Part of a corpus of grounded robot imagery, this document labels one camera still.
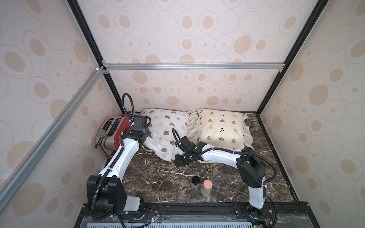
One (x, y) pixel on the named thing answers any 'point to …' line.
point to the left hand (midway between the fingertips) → (146, 128)
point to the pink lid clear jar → (206, 189)
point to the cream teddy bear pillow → (223, 130)
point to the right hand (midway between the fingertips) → (179, 161)
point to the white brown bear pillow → (168, 127)
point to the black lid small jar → (196, 180)
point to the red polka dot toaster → (109, 133)
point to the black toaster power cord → (99, 143)
